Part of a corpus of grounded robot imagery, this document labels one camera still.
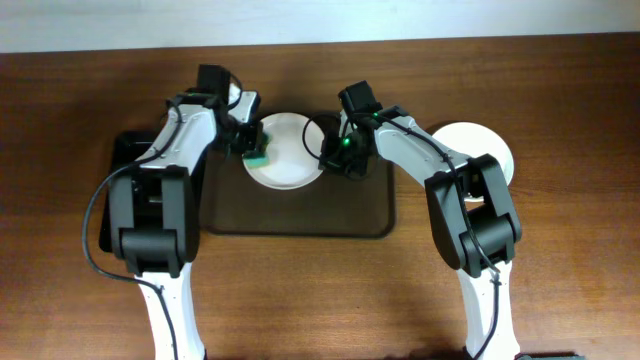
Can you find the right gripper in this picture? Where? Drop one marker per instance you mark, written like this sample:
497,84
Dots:
330,161

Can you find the white plate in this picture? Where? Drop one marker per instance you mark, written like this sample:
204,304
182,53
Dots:
507,164
295,143
470,138

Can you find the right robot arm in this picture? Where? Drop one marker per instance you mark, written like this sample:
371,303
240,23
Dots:
473,220

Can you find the black plastic tray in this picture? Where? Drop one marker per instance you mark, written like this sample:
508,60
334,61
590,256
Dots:
128,146

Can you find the brown plastic tray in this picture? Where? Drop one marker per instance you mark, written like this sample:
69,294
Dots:
232,203

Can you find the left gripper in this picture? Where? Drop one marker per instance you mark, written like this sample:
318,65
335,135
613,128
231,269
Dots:
251,142

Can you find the green sponge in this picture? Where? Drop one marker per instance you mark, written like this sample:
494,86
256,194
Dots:
258,157

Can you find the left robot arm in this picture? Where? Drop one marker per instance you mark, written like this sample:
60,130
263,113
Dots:
154,205

